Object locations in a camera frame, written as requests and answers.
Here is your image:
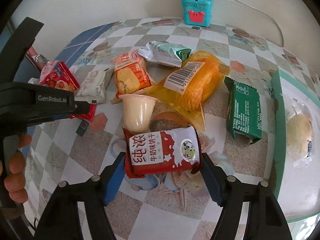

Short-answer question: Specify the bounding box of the red snack packet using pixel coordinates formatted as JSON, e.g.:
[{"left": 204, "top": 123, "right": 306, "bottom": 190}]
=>
[{"left": 39, "top": 62, "right": 80, "bottom": 92}]

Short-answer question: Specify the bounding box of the small red candy packet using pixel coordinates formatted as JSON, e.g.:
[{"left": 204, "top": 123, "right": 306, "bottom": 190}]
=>
[{"left": 69, "top": 105, "right": 97, "bottom": 123}]

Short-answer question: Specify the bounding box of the white snack packet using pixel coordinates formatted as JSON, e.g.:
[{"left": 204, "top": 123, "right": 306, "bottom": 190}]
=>
[{"left": 74, "top": 68, "right": 113, "bottom": 105}]

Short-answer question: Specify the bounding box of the red milk biscuit packet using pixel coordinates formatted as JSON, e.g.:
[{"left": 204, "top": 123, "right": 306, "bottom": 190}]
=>
[{"left": 123, "top": 126, "right": 202, "bottom": 178}]

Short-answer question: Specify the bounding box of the orange swiss roll packet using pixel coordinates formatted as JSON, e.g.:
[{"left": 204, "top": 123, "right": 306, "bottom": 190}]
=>
[{"left": 112, "top": 50, "right": 155, "bottom": 98}]

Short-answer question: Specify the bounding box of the yellow orange snack bag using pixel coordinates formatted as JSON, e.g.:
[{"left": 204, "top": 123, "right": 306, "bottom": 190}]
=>
[{"left": 132, "top": 50, "right": 230, "bottom": 132}]

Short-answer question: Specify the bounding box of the person's left hand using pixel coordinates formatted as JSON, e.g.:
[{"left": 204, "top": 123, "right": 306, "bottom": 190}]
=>
[{"left": 4, "top": 133, "right": 32, "bottom": 204}]

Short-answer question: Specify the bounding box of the pink swiss roll packet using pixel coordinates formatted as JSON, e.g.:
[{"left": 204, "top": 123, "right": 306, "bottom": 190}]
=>
[{"left": 39, "top": 60, "right": 59, "bottom": 82}]

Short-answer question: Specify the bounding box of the clear pink candy wrapper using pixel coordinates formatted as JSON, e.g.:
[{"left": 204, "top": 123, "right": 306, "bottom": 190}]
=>
[{"left": 25, "top": 46, "right": 49, "bottom": 72}]

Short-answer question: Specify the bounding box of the wrapped round bun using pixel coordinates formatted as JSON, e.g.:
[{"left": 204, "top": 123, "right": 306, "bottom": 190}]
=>
[{"left": 283, "top": 95, "right": 315, "bottom": 167}]

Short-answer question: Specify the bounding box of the dark green snack packet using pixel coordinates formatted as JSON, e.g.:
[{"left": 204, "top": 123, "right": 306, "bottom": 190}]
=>
[{"left": 224, "top": 77, "right": 262, "bottom": 145}]

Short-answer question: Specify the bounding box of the pudding jelly cup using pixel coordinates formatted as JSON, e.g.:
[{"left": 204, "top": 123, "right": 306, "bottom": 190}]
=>
[{"left": 119, "top": 94, "right": 159, "bottom": 133}]

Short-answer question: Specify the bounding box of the teal rimmed white tray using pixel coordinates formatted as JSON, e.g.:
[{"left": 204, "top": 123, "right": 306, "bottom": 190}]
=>
[{"left": 269, "top": 69, "right": 319, "bottom": 223}]

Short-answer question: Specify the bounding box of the mint green foil packet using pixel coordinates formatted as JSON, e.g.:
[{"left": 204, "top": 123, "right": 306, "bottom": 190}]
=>
[{"left": 138, "top": 41, "right": 192, "bottom": 68}]

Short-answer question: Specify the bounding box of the teal toy box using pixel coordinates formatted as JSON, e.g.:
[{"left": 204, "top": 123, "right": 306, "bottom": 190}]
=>
[{"left": 181, "top": 0, "right": 214, "bottom": 27}]

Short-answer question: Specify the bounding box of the white power cable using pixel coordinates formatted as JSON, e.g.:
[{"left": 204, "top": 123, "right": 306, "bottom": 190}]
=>
[{"left": 224, "top": 0, "right": 285, "bottom": 48}]

